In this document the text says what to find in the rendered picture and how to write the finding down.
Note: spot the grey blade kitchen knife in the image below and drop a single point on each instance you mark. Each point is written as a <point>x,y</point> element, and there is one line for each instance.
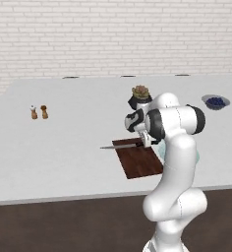
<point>119,146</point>

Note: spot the wooden shaker with brown top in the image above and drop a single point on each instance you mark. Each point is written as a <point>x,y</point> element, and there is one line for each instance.
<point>44,112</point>

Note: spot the dark brown wooden cutting board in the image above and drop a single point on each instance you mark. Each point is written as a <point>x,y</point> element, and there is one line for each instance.
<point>139,161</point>

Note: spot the succulent in black pot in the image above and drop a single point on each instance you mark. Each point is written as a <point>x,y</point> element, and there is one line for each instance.
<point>140,95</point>

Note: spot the grey bowl of blueberries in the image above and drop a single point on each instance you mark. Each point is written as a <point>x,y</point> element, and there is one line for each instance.
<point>215,102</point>

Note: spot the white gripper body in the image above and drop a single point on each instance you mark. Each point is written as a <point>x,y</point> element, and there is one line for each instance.
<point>145,138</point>

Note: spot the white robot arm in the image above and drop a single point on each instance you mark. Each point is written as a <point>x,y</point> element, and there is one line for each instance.
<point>173,157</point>

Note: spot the wooden shaker with white top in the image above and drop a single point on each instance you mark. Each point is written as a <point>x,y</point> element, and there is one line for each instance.
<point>33,113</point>

